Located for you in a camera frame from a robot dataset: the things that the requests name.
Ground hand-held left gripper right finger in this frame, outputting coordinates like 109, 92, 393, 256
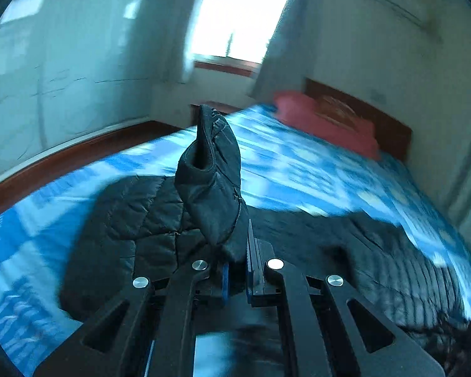
246, 219, 445, 377

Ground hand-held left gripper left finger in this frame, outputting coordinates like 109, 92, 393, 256
33, 260, 231, 377

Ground black puffer jacket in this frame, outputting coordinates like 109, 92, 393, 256
60, 104, 471, 356

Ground blue patterned bedsheet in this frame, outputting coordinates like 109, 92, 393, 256
0, 104, 471, 377

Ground red pillow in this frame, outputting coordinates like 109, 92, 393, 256
274, 90, 381, 161

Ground dark wooden headboard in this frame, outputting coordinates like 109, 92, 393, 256
304, 78, 413, 162

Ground window with red-brown frame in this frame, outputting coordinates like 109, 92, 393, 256
184, 0, 302, 76

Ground white wall air conditioner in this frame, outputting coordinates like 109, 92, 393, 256
346, 0, 444, 40

